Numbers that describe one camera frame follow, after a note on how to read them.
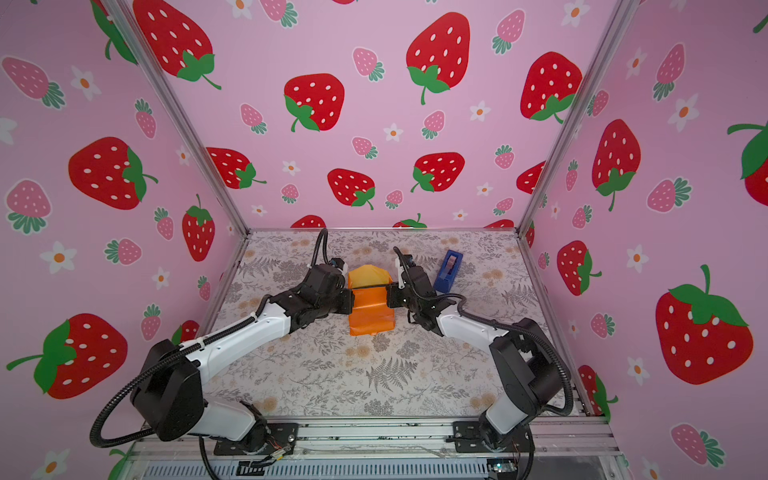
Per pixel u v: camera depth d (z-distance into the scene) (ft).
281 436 2.46
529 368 1.48
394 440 2.46
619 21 2.28
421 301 2.23
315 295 2.09
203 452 2.30
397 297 2.59
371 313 2.93
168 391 1.37
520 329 1.58
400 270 2.63
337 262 2.52
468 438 2.44
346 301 2.50
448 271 3.33
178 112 2.79
